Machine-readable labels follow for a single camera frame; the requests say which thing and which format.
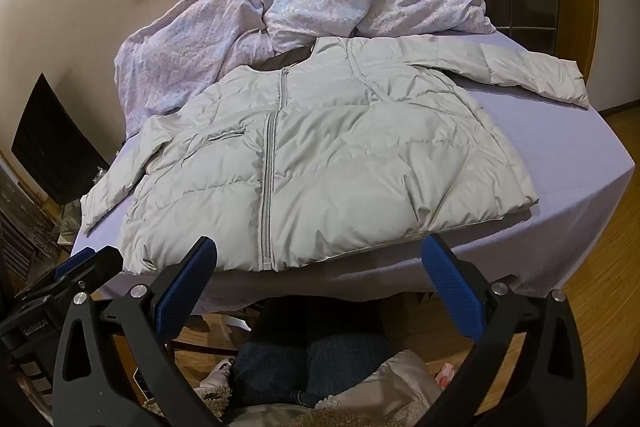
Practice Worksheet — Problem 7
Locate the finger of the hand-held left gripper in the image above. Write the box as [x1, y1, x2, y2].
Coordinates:
[52, 246, 124, 295]

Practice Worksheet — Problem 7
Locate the pink slipper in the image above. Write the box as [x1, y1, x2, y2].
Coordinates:
[199, 356, 237, 389]

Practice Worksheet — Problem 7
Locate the black television screen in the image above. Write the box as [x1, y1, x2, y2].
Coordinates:
[11, 74, 110, 208]

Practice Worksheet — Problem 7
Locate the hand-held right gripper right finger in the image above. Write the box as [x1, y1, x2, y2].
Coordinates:
[421, 233, 588, 427]

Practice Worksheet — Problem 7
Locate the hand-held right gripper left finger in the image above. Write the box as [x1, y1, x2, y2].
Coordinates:
[52, 236, 236, 427]

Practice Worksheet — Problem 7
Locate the cluttered dark shelf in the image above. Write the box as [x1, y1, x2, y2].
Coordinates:
[0, 157, 88, 295]

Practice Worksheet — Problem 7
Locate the person in jeans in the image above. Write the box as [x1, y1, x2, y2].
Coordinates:
[197, 349, 458, 427]

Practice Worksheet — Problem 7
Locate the white puffer jacket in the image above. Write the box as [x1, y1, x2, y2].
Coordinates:
[81, 34, 591, 274]

